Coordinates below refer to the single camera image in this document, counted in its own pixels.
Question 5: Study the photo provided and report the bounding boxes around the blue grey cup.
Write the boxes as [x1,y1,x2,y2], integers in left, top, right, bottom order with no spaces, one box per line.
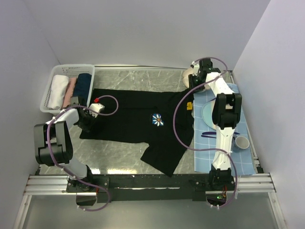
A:
[232,136,250,152]

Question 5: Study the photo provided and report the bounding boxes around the navy rolled t-shirt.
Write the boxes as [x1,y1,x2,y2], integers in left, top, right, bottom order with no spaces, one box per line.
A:
[71,73,92,105]

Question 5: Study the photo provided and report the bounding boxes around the purple plastic knife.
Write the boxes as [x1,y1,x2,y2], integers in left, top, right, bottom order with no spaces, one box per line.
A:
[202,131,216,135]

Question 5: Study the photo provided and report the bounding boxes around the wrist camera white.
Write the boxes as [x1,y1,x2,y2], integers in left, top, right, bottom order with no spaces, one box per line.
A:
[191,61,200,76]
[89,98,105,118]

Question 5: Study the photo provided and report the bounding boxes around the white plastic basket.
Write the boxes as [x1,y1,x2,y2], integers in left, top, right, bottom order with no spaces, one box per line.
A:
[40,64,95,115]

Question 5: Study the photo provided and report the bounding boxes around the pink rolled t-shirt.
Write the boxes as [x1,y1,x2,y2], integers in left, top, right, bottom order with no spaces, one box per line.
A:
[62,77,77,108]

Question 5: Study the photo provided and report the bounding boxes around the cream and blue plate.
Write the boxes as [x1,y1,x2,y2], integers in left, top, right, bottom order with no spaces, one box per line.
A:
[202,101,216,130]

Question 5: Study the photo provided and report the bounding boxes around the blue grid placemat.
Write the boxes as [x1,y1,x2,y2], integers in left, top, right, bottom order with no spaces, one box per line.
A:
[193,90,255,176]

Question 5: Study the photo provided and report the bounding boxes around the white rolled t-shirt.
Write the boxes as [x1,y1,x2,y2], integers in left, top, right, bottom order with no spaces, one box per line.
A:
[48,74,69,110]

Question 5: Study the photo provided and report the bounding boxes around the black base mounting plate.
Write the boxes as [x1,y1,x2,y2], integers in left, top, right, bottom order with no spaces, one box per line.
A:
[66,174,236,205]

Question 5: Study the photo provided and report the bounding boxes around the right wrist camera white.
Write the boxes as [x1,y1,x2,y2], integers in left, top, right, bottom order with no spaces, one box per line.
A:
[191,61,200,76]

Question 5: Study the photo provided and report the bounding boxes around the black daisy t-shirt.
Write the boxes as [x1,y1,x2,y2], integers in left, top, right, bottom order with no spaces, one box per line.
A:
[80,89,194,177]

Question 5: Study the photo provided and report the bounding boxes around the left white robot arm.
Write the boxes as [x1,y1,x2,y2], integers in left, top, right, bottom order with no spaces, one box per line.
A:
[34,107,96,192]

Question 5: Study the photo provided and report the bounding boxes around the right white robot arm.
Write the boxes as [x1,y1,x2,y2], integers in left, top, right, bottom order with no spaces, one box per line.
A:
[188,58,242,190]

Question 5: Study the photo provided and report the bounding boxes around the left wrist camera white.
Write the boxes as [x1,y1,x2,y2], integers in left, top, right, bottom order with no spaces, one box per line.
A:
[89,98,105,118]

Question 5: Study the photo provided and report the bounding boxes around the cream divided dish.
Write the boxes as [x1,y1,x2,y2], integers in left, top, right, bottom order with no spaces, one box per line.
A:
[183,68,207,89]

